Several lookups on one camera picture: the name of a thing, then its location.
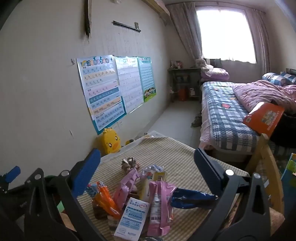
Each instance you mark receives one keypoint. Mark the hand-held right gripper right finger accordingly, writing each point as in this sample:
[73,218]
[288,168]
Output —
[207,169]

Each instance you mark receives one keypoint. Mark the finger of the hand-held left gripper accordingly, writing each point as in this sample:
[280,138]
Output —
[12,174]

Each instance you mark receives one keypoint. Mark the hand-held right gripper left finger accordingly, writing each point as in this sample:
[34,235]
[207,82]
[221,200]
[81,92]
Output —
[84,172]

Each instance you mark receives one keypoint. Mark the small blue white wrapper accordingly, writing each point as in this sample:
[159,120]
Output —
[91,190]

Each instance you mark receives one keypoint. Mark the dark blue wrapper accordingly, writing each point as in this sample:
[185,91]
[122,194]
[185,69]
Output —
[192,199]

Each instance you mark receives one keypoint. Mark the orange wrapper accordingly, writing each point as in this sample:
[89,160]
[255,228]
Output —
[106,200]

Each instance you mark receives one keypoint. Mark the brown wrapper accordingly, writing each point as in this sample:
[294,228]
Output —
[99,212]

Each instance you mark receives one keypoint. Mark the paper ball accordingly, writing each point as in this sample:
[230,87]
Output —
[129,163]

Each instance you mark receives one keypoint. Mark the pink packet with white label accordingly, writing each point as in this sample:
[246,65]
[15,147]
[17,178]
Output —
[164,201]

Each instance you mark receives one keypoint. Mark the white and yellow carton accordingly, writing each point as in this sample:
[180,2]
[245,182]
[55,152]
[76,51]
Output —
[148,185]

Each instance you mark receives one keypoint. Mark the white and blue packet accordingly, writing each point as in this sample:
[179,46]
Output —
[133,217]

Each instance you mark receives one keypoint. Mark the striped beige table cloth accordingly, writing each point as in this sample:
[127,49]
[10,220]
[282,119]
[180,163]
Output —
[175,157]

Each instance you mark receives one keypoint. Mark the yellow duck toy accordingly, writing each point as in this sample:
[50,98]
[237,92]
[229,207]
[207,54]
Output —
[111,141]

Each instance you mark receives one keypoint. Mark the pair of shoes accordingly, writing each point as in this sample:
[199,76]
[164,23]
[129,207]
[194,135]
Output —
[196,121]

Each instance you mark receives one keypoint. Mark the bed with plaid sheet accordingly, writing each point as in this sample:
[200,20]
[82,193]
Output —
[222,120]

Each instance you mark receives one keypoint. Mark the yellow and grey toy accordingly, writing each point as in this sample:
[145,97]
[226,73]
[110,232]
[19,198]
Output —
[129,141]

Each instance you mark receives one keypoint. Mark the clear plastic wrap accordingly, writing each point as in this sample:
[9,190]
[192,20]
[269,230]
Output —
[153,134]

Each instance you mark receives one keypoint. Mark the orange book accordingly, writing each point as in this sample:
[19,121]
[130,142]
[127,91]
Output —
[263,118]

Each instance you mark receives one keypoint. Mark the red container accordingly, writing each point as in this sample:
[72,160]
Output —
[182,94]

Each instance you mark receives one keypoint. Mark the teal book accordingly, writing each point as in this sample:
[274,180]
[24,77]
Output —
[289,178]

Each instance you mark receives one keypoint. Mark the peach fluffy blanket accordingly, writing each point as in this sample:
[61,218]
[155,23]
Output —
[276,220]

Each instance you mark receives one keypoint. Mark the pink quilt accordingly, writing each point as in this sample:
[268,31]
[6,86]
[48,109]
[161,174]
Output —
[259,92]

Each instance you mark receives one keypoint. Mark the folded pink blanket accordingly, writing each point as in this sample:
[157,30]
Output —
[215,74]

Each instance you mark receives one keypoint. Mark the dark shelf unit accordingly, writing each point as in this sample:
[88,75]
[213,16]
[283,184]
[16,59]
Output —
[182,71]

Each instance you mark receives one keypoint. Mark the cream cloth bundle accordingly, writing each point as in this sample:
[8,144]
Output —
[201,63]

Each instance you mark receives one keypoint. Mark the red box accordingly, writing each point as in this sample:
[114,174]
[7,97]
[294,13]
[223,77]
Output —
[177,64]

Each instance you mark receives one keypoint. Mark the blue plaid pillow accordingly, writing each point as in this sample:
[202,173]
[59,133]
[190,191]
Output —
[277,77]

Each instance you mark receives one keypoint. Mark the window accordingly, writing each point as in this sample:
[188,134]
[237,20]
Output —
[226,34]

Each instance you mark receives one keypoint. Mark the pink curtain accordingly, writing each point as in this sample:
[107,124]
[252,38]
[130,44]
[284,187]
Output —
[185,27]
[261,41]

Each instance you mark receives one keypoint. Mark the dark hanging strip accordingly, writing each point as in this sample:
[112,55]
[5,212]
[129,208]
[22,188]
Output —
[87,20]

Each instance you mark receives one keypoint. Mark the wooden chair frame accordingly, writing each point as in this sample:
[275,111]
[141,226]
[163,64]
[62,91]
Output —
[270,162]

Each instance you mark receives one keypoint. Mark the blue bordered wall poster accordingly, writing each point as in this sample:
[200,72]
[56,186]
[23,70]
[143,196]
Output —
[101,92]

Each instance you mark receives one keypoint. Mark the white wall poster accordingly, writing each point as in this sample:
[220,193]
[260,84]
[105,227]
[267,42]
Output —
[129,83]

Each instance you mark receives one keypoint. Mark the green bordered wall poster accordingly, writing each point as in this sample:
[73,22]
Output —
[146,78]

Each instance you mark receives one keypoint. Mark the metal wall rail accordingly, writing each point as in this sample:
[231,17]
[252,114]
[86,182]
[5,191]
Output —
[126,25]

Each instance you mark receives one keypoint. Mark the wooden wall shelf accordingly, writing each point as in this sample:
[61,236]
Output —
[157,5]

